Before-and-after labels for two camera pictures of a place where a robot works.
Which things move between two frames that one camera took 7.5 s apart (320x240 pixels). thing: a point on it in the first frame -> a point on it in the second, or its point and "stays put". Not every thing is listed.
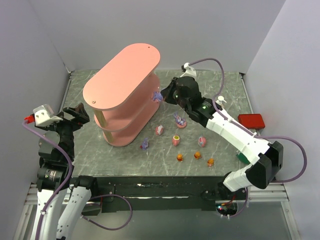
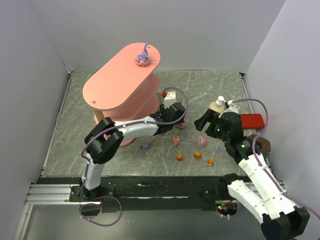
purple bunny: x=181 y=122 stays put
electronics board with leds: x=226 y=208 stays put
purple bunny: x=158 y=96 -> x=144 y=56
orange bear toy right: x=210 y=162 stays put
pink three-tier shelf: x=120 y=93 stays put
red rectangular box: x=253 y=121 stays put
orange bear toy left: x=180 y=157 stays put
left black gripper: x=69 y=118 -> x=179 y=116
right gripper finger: x=167 y=93 -> x=209 y=117
